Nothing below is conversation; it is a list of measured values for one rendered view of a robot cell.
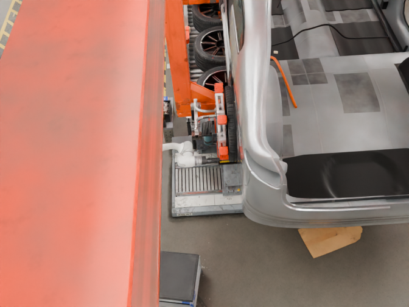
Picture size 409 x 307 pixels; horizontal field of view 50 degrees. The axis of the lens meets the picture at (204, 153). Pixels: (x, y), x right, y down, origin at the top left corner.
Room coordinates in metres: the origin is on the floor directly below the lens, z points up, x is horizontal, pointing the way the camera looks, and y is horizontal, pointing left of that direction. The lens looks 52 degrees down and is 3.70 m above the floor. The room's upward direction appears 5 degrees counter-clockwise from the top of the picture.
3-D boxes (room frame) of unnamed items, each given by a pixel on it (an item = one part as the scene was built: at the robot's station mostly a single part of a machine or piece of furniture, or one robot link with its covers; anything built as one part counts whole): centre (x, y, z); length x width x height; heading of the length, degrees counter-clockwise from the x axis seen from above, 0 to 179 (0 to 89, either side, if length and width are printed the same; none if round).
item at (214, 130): (2.55, -0.09, 0.85); 0.21 x 0.14 x 0.14; 89
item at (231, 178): (2.55, -0.33, 0.32); 0.40 x 0.30 x 0.28; 179
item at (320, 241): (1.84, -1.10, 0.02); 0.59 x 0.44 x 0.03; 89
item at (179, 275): (1.44, 0.31, 0.17); 0.43 x 0.36 x 0.34; 169
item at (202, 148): (2.86, -0.12, 0.26); 0.42 x 0.18 x 0.35; 89
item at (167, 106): (3.11, 0.37, 0.51); 0.20 x 0.14 x 0.13; 176
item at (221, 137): (2.55, -0.16, 0.85); 0.54 x 0.07 x 0.54; 179
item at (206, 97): (3.06, -0.18, 0.69); 0.52 x 0.17 x 0.35; 89
